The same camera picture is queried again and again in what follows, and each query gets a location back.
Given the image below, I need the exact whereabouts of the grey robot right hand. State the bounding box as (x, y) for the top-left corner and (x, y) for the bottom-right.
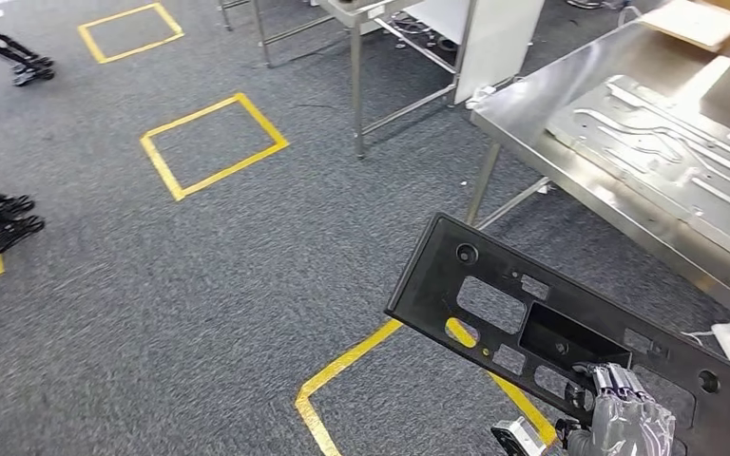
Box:
(563, 361), (678, 456)

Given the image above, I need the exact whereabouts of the black plastic car part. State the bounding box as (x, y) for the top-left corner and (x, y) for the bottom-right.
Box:
(383, 212), (730, 456)

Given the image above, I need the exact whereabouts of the stainless steel workbench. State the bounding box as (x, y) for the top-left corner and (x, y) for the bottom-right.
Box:
(464, 0), (730, 338)

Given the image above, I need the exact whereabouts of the stamped sheet metal panel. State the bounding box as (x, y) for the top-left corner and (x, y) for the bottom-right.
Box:
(546, 74), (730, 273)

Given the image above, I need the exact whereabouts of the white panel board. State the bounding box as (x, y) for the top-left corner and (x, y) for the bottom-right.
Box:
(402, 0), (546, 106)

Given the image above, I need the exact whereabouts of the cardboard box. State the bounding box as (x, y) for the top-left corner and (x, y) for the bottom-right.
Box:
(639, 0), (730, 57)

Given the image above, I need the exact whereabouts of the stainless steel table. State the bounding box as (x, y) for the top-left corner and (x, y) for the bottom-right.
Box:
(313, 0), (546, 160)
(219, 0), (336, 69)

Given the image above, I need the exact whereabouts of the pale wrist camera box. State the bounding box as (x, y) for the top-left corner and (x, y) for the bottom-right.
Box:
(490, 416), (550, 456)

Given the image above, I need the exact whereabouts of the black cable bundle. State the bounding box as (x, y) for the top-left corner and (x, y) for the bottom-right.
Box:
(390, 10), (461, 53)

